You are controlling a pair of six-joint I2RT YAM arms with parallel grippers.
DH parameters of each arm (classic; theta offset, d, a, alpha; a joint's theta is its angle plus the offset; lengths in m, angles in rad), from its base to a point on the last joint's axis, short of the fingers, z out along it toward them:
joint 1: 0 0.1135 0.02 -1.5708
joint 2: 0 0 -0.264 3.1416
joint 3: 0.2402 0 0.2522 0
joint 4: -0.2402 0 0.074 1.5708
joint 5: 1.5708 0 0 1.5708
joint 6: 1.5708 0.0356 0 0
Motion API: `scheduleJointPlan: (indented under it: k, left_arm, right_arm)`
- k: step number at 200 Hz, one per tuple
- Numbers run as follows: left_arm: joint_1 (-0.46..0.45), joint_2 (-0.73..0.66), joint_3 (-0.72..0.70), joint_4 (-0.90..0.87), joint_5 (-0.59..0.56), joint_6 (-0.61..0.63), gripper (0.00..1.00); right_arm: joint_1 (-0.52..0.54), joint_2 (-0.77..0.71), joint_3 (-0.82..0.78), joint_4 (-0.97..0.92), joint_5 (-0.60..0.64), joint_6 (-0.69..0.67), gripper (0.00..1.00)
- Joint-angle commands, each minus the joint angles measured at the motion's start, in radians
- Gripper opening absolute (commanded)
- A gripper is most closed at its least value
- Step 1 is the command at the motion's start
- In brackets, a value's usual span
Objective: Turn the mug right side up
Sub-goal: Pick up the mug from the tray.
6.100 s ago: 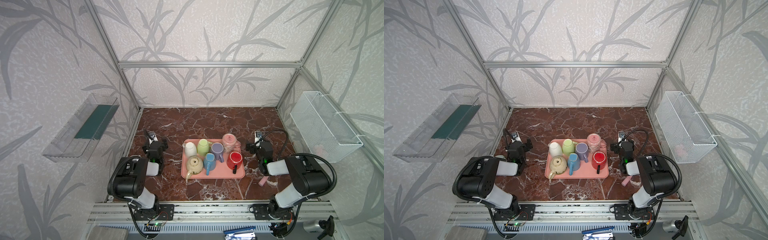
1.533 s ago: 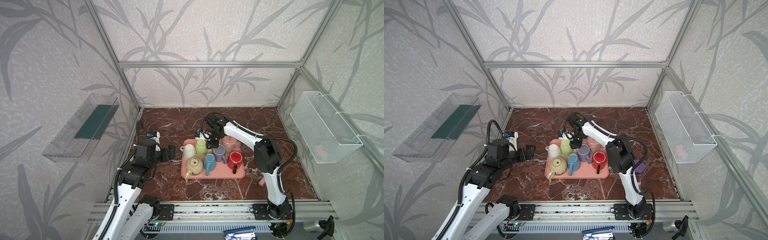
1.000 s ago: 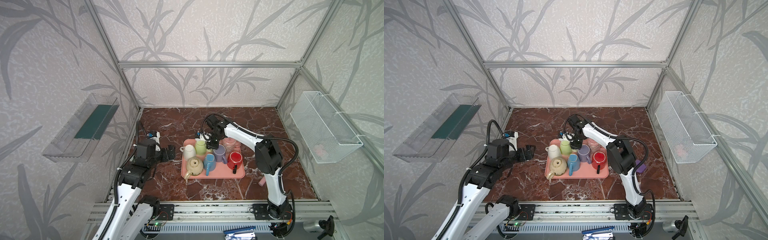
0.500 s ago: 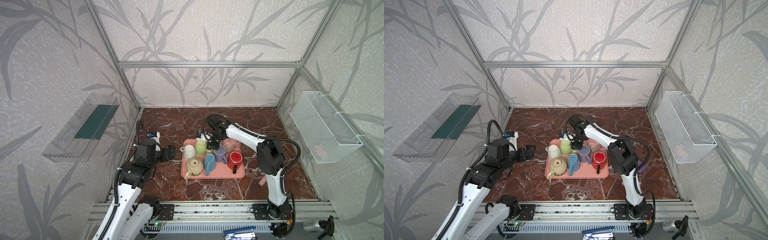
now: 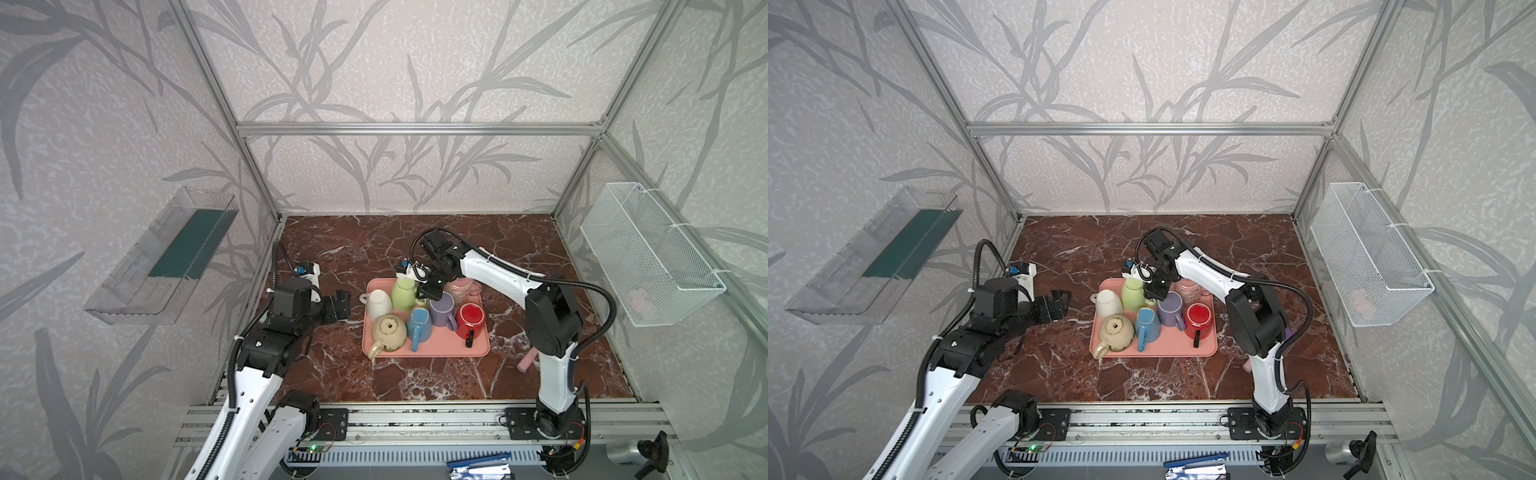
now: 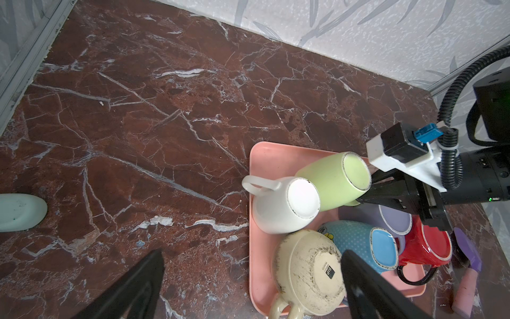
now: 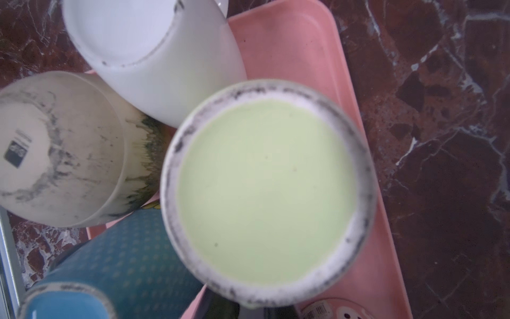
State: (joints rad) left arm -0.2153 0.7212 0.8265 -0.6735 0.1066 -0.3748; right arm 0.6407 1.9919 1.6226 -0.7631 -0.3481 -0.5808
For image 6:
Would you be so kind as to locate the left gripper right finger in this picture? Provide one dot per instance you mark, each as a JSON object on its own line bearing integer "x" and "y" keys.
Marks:
{"x": 371, "y": 296}

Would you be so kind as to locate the white ceramic mug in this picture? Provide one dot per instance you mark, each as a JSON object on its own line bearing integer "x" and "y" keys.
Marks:
{"x": 283, "y": 205}

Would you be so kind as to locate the blue polka dot mug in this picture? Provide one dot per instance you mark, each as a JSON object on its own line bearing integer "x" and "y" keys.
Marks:
{"x": 375, "y": 245}

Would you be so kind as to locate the pale green soap-shaped object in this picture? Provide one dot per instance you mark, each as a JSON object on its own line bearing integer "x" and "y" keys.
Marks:
{"x": 20, "y": 212}

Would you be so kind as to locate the lavender ceramic mug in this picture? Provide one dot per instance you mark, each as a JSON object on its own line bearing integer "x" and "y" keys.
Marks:
{"x": 396, "y": 222}

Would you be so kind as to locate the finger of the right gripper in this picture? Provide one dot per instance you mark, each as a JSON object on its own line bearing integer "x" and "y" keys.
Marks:
{"x": 387, "y": 196}
{"x": 391, "y": 178}

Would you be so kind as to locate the cream speckled squat mug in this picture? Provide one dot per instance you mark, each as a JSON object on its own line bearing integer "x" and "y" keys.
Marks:
{"x": 307, "y": 271}

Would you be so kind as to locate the light green ceramic mug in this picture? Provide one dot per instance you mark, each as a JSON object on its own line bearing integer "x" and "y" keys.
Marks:
{"x": 340, "y": 179}

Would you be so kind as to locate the red mug black handle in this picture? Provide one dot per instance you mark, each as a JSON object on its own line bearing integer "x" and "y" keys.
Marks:
{"x": 424, "y": 245}

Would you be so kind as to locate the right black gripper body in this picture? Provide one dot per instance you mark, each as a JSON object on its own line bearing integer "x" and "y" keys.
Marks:
{"x": 485, "y": 179}

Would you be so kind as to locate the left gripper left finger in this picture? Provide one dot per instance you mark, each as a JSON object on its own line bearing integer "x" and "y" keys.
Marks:
{"x": 136, "y": 293}

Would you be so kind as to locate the pink ghost pattern mug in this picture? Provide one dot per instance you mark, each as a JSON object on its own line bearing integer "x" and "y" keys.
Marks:
{"x": 371, "y": 168}

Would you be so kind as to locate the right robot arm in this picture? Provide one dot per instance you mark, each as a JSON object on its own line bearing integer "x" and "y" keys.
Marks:
{"x": 487, "y": 122}

